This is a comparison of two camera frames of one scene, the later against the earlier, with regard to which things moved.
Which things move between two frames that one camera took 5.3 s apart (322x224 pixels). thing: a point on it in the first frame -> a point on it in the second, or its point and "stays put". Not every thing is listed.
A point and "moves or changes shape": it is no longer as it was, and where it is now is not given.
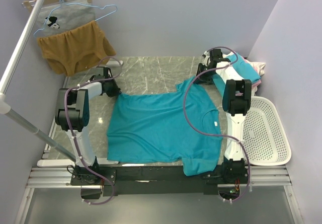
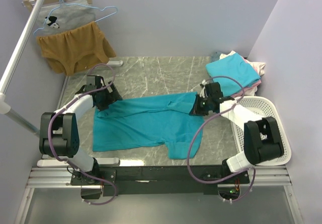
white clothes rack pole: x=5 y=105 stays put
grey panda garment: x=64 y=16 stays put
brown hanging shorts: x=70 y=51 stays put
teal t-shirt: x=153 y=127 moves or changes shape
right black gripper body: x=205 y=77 -> x=202 y=107
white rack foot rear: x=114 y=63 stays put
